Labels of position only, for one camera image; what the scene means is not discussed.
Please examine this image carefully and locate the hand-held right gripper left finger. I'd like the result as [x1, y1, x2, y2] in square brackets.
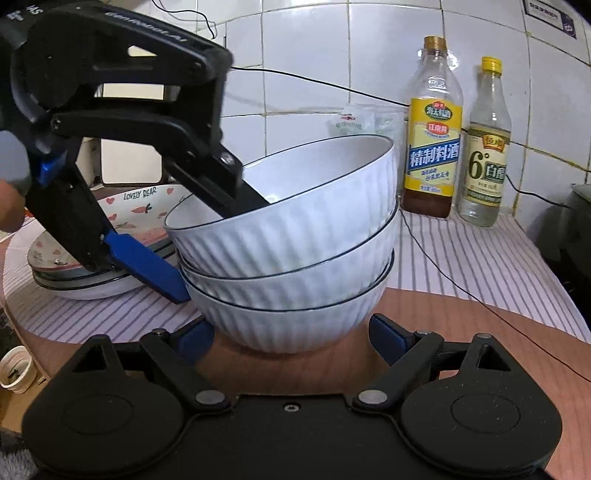
[69, 318, 232, 412]

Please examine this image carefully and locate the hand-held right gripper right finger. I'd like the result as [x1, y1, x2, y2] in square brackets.
[353, 314, 514, 411]

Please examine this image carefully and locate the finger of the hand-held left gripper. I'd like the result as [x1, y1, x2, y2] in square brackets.
[25, 152, 192, 305]
[51, 39, 273, 217]

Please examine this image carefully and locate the grey rimmed plate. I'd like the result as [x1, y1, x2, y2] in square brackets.
[34, 272, 148, 302]

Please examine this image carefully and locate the pink rabbit carrot plate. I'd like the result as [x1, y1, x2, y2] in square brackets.
[28, 184, 186, 271]

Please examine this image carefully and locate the white ribbed bowl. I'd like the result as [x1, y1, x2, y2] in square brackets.
[180, 251, 397, 354]
[164, 134, 400, 280]
[178, 203, 402, 312]

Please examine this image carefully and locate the teal fried egg plate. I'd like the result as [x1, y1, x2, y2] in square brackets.
[32, 247, 177, 283]

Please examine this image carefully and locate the person's left hand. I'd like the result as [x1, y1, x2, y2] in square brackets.
[0, 180, 27, 232]

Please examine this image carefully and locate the white cutting board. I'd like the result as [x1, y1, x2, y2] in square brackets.
[99, 136, 166, 189]

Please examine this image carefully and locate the striped tablecloth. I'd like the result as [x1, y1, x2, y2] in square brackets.
[2, 210, 583, 346]

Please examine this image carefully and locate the white paper cup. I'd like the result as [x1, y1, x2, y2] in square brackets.
[0, 345, 37, 394]

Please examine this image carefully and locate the yellow label cooking wine bottle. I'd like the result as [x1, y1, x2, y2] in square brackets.
[401, 36, 465, 219]

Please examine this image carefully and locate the clear vinegar bottle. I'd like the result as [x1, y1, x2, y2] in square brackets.
[458, 56, 513, 228]

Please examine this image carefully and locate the dark grey appliance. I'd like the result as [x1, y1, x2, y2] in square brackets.
[538, 182, 591, 296]

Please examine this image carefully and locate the thin black cable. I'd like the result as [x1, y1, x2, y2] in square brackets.
[230, 66, 591, 172]
[151, 0, 219, 40]
[397, 215, 591, 386]

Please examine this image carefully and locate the wall sign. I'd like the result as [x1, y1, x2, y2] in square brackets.
[523, 0, 579, 41]

